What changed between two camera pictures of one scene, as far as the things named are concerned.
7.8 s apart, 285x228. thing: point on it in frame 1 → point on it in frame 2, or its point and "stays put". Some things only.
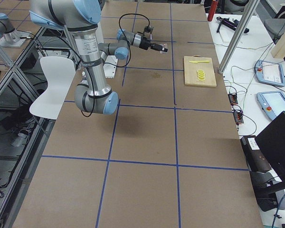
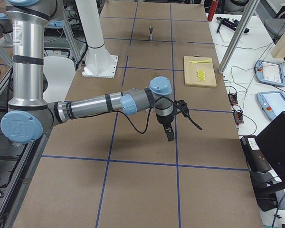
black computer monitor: [277, 141] stays put
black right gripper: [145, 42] → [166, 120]
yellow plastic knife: [196, 61] stays put
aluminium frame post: [250, 10] stays put
